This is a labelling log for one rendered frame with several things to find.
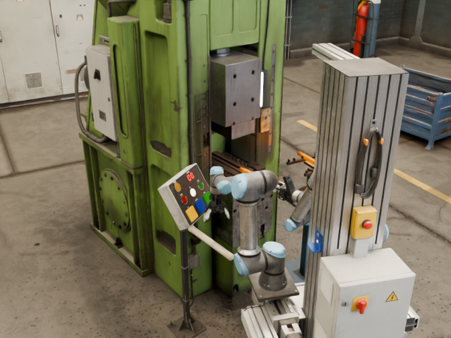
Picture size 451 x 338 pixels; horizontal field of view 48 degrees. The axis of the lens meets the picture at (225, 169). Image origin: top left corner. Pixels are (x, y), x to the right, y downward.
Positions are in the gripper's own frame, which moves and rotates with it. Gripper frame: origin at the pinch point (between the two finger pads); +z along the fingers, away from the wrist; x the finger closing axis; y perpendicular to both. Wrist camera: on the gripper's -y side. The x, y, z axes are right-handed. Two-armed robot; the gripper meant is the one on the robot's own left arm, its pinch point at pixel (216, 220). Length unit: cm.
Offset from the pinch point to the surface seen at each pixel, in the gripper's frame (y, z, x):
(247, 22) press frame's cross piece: -66, -103, 35
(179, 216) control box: 4.6, -8.3, -22.5
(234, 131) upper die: -43, -38, 21
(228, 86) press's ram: -41, -69, 17
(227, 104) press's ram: -40, -58, 16
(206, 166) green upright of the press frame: -51, -11, 4
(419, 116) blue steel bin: -278, 58, 317
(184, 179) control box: -11.1, -23.6, -16.9
